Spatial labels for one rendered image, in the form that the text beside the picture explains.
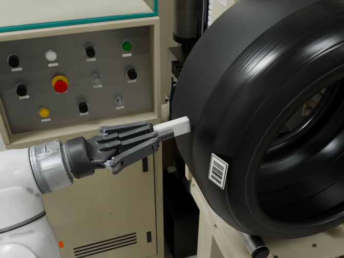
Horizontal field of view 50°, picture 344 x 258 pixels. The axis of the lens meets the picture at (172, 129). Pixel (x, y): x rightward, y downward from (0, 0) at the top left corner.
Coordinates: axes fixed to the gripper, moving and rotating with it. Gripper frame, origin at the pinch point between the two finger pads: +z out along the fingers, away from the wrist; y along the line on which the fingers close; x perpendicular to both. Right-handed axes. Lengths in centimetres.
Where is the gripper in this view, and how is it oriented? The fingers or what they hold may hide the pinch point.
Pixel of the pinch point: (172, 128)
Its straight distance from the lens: 71.9
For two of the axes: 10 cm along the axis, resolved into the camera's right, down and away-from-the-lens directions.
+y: -3.1, -5.4, 7.8
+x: 1.3, 7.9, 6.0
